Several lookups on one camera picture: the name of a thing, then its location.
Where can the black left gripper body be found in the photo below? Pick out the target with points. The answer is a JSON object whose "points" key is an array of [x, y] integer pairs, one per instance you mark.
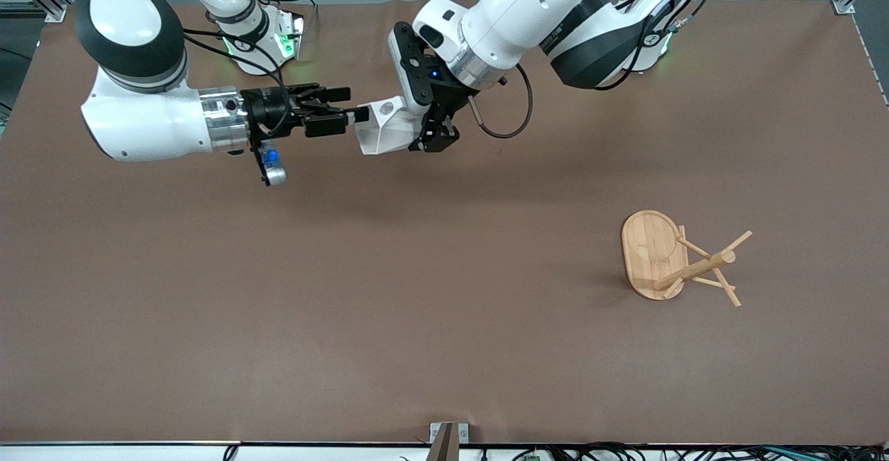
{"points": [[445, 111]]}

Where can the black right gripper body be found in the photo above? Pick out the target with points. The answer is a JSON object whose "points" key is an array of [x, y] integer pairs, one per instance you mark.
{"points": [[267, 109]]}

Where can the white faceted cup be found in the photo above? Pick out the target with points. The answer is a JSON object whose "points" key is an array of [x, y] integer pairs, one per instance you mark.
{"points": [[389, 128]]}

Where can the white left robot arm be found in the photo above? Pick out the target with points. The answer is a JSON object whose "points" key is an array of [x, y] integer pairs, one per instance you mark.
{"points": [[514, 10]]}

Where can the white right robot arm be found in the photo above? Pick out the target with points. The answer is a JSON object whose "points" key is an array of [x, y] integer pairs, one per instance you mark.
{"points": [[146, 124]]}

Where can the wooden cup rack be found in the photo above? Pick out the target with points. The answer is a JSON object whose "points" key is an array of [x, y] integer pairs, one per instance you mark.
{"points": [[649, 253]]}

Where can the brown table cover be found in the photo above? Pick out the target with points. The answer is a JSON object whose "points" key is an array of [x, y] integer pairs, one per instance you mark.
{"points": [[417, 273]]}

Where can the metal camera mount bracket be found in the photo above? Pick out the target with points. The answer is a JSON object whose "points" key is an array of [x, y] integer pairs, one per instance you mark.
{"points": [[436, 433]]}

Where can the white table edge rail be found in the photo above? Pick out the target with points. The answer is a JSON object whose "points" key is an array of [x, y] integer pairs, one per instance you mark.
{"points": [[104, 453]]}

